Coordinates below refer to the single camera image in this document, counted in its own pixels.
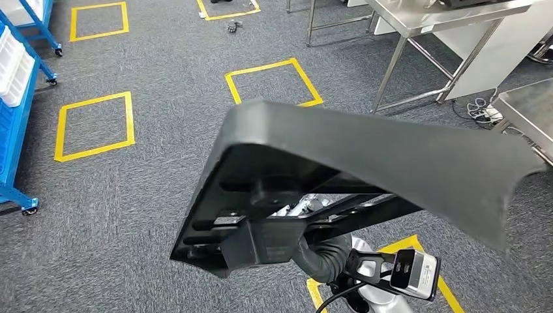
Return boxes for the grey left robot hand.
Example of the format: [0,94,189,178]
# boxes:
[273,193,346,218]

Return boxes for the long black plastic part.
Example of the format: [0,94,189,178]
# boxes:
[170,100,547,280]

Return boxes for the stainless steel workbench table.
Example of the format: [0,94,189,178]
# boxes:
[491,78,553,168]

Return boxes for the black tray part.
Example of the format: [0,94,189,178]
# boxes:
[436,0,522,10]

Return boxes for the yellow floor tape square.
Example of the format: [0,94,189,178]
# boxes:
[305,234,466,313]
[69,1,130,43]
[224,57,324,108]

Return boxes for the white power strip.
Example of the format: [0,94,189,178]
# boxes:
[479,107,504,125]

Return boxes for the white cabinet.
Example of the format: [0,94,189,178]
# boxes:
[373,15,553,103]

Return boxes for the chrome stool base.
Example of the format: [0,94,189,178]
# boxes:
[527,37,553,66]

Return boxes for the blue wheeled rack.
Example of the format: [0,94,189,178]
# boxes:
[0,9,59,217]
[0,0,64,57]

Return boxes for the blue plastic bin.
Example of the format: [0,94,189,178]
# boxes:
[0,98,19,175]

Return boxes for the white plastic bin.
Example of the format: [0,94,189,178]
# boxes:
[0,0,44,27]
[3,50,37,108]
[0,25,25,95]

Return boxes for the black camera bracket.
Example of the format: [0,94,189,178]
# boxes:
[343,248,400,288]

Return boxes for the black cable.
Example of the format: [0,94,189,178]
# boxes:
[315,280,368,313]

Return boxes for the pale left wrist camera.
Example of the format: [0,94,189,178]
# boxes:
[390,249,442,302]

